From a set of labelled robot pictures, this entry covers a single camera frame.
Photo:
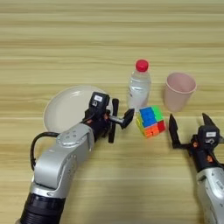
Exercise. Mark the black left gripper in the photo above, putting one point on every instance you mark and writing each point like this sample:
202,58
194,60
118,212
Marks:
100,125

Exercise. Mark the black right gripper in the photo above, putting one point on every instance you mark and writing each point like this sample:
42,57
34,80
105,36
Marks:
204,157

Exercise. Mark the multicoloured puzzle cube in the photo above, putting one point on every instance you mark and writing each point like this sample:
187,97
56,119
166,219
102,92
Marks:
150,121

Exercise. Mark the clear red-capped water bottle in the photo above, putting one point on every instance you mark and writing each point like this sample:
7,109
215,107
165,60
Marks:
139,87

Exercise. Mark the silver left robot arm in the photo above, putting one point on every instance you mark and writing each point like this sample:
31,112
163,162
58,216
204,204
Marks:
55,169

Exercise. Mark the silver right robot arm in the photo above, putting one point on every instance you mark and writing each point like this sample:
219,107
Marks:
213,195

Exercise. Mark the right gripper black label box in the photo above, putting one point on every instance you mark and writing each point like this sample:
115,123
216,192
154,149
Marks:
208,134

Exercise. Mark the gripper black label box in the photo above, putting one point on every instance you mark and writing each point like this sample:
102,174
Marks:
99,102
208,134

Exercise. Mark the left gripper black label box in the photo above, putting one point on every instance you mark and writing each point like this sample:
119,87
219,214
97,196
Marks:
99,102

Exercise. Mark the pink plastic cup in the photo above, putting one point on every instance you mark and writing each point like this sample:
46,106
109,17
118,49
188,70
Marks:
178,93

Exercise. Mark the cream round plate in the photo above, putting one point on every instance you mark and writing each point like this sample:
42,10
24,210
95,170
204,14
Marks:
67,108

